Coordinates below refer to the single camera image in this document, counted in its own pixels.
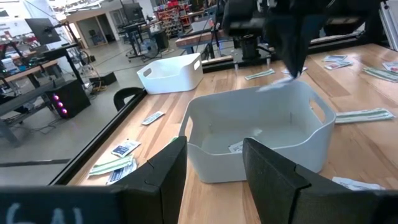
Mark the black round fan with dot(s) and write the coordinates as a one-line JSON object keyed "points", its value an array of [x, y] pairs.
{"points": [[149, 48]]}

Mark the shelf with red parts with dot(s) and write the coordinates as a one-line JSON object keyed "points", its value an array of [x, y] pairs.
{"points": [[174, 15]]}

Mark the green striped bandage strip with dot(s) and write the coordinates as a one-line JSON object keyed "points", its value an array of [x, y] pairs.
{"points": [[110, 165], [363, 115], [173, 139], [381, 74], [259, 74]]}

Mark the black monitor on stand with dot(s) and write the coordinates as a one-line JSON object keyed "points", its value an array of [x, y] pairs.
{"points": [[42, 31]]}

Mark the black floor box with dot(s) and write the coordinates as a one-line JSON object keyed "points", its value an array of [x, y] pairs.
{"points": [[102, 78]]}

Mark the wooden workbench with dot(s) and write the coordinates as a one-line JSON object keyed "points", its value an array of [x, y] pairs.
{"points": [[199, 39]]}

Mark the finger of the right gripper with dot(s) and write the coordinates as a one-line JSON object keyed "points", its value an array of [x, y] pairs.
{"points": [[306, 37], [283, 37]]}

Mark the black computer tower pink lights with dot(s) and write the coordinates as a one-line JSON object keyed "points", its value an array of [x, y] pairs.
{"points": [[70, 99]]}

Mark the red print bandage packet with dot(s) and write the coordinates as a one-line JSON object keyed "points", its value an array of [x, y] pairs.
{"points": [[153, 117], [391, 66]]}

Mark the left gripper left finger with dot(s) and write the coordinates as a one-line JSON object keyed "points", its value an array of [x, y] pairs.
{"points": [[168, 174]]}

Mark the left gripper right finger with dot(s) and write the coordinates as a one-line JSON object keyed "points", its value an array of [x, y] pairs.
{"points": [[270, 186]]}

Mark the white rig post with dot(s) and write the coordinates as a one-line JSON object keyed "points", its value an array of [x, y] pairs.
{"points": [[390, 25]]}

